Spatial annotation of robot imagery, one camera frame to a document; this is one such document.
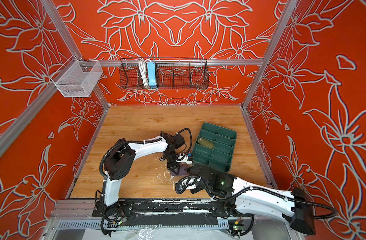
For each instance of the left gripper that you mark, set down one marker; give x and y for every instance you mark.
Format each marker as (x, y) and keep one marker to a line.
(172, 167)

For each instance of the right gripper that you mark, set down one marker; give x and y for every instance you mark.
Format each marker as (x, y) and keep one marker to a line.
(189, 169)

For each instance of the purple sock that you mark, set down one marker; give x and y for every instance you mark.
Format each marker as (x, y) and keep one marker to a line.
(182, 171)

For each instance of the green divided tray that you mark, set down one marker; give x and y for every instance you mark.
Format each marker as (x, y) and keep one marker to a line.
(220, 157)

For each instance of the green striped sock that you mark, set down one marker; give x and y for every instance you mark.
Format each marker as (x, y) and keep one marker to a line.
(206, 143)

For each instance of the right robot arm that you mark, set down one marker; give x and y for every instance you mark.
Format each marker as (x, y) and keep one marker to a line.
(245, 198)

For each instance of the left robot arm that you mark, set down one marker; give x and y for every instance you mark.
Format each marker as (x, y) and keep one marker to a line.
(118, 160)

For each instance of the light blue box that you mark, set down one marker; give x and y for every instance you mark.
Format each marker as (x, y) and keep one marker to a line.
(151, 66)

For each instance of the clear plastic bin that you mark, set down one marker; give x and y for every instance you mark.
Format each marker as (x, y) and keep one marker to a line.
(78, 78)

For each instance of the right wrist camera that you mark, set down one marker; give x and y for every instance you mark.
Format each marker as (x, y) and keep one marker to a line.
(194, 188)

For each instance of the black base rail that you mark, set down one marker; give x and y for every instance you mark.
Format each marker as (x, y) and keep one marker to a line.
(171, 212)

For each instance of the black wire basket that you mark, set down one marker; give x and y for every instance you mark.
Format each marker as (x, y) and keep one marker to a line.
(178, 74)

